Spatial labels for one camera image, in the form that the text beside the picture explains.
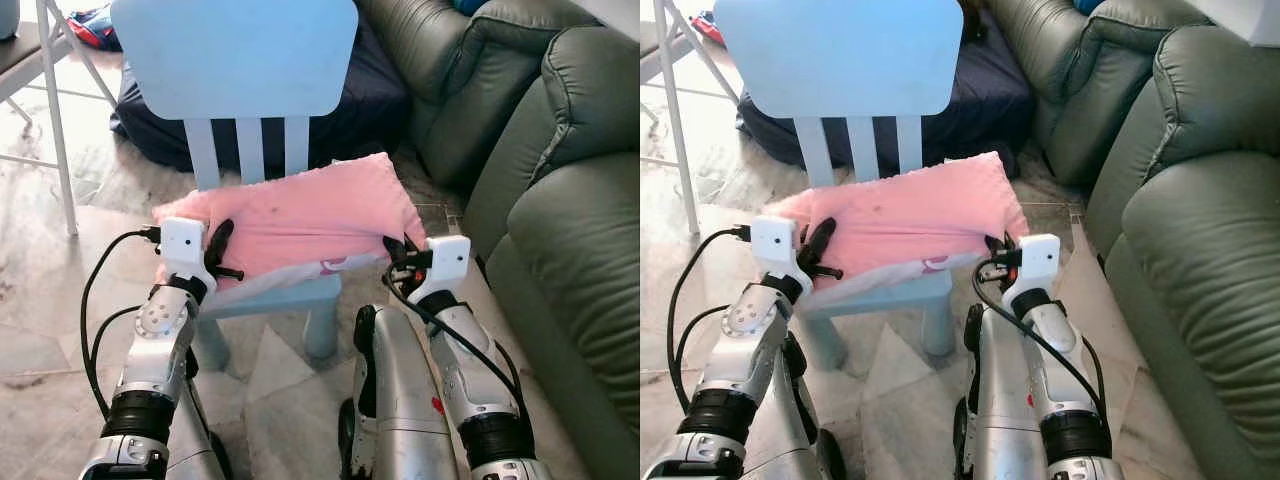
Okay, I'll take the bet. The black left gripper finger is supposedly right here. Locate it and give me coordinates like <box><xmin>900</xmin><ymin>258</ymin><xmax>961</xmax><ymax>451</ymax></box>
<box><xmin>204</xmin><ymin>218</ymin><xmax>236</xmax><ymax>272</ymax></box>
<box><xmin>803</xmin><ymin>216</ymin><xmax>837</xmax><ymax>269</ymax></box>

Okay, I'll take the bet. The pink pillow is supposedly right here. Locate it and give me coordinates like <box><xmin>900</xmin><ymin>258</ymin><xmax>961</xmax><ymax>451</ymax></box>
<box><xmin>775</xmin><ymin>150</ymin><xmax>1031</xmax><ymax>302</ymax></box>
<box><xmin>152</xmin><ymin>152</ymin><xmax>429</xmax><ymax>302</ymax></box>

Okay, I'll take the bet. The green leather sofa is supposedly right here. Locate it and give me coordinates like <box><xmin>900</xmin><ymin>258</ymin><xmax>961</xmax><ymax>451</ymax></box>
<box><xmin>984</xmin><ymin>0</ymin><xmax>1280</xmax><ymax>480</ymax></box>
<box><xmin>357</xmin><ymin>0</ymin><xmax>641</xmax><ymax>480</ymax></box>

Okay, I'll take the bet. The silver right robot leg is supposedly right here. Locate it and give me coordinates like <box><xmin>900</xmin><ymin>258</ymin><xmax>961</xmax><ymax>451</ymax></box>
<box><xmin>951</xmin><ymin>302</ymin><xmax>1053</xmax><ymax>480</ymax></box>
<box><xmin>337</xmin><ymin>304</ymin><xmax>463</xmax><ymax>480</ymax></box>

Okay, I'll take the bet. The silver robot leg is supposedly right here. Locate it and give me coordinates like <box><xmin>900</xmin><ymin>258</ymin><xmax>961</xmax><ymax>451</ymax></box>
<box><xmin>745</xmin><ymin>332</ymin><xmax>847</xmax><ymax>480</ymax></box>
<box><xmin>337</xmin><ymin>304</ymin><xmax>463</xmax><ymax>480</ymax></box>
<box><xmin>168</xmin><ymin>345</ymin><xmax>234</xmax><ymax>480</ymax></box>
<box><xmin>951</xmin><ymin>302</ymin><xmax>1053</xmax><ymax>480</ymax></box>

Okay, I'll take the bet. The silver left robot leg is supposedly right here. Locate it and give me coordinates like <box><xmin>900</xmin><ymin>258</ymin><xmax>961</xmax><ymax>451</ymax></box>
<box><xmin>168</xmin><ymin>345</ymin><xmax>234</xmax><ymax>480</ymax></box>
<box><xmin>745</xmin><ymin>332</ymin><xmax>847</xmax><ymax>480</ymax></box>

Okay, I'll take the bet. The light blue child chair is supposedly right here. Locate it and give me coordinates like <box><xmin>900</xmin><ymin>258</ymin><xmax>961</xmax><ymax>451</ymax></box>
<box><xmin>110</xmin><ymin>0</ymin><xmax>360</xmax><ymax>369</ymax></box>
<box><xmin>713</xmin><ymin>0</ymin><xmax>965</xmax><ymax>373</ymax></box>

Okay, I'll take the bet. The red and blue bag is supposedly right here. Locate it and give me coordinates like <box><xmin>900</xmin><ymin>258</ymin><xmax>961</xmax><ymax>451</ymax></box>
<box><xmin>689</xmin><ymin>9</ymin><xmax>728</xmax><ymax>48</ymax></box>
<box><xmin>67</xmin><ymin>4</ymin><xmax>124</xmax><ymax>54</ymax></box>

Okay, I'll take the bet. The white panel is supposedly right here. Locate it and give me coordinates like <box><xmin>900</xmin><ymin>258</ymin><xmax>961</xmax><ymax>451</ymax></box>
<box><xmin>1184</xmin><ymin>0</ymin><xmax>1280</xmax><ymax>49</ymax></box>
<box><xmin>573</xmin><ymin>0</ymin><xmax>641</xmax><ymax>38</ymax></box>

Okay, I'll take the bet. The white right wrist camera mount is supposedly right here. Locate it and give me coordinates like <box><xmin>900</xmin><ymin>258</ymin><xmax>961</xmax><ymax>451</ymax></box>
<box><xmin>1012</xmin><ymin>233</ymin><xmax>1062</xmax><ymax>298</ymax></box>
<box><xmin>422</xmin><ymin>235</ymin><xmax>472</xmax><ymax>304</ymax></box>

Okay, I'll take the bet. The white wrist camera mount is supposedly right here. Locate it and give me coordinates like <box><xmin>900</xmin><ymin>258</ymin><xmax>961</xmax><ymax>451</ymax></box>
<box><xmin>422</xmin><ymin>235</ymin><xmax>472</xmax><ymax>304</ymax></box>
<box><xmin>749</xmin><ymin>214</ymin><xmax>800</xmax><ymax>292</ymax></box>
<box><xmin>1012</xmin><ymin>233</ymin><xmax>1062</xmax><ymax>298</ymax></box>
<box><xmin>159</xmin><ymin>217</ymin><xmax>208</xmax><ymax>292</ymax></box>

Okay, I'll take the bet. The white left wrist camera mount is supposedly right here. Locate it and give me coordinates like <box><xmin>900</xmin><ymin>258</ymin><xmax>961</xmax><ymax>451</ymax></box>
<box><xmin>159</xmin><ymin>217</ymin><xmax>208</xmax><ymax>292</ymax></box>
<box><xmin>749</xmin><ymin>214</ymin><xmax>800</xmax><ymax>292</ymax></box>

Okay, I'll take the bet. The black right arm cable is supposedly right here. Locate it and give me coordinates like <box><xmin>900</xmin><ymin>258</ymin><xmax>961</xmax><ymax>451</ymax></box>
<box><xmin>971</xmin><ymin>255</ymin><xmax>1108</xmax><ymax>413</ymax></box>
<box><xmin>380</xmin><ymin>255</ymin><xmax>528</xmax><ymax>413</ymax></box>

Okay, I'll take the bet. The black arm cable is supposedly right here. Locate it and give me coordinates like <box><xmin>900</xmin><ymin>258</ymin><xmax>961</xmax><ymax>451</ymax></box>
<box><xmin>380</xmin><ymin>255</ymin><xmax>528</xmax><ymax>413</ymax></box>
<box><xmin>971</xmin><ymin>255</ymin><xmax>1108</xmax><ymax>413</ymax></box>
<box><xmin>666</xmin><ymin>225</ymin><xmax>752</xmax><ymax>417</ymax></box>
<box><xmin>79</xmin><ymin>227</ymin><xmax>162</xmax><ymax>422</ymax></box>

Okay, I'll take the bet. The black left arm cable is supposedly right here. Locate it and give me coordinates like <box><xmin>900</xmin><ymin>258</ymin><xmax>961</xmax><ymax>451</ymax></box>
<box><xmin>666</xmin><ymin>225</ymin><xmax>752</xmax><ymax>417</ymax></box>
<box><xmin>79</xmin><ymin>227</ymin><xmax>162</xmax><ymax>422</ymax></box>

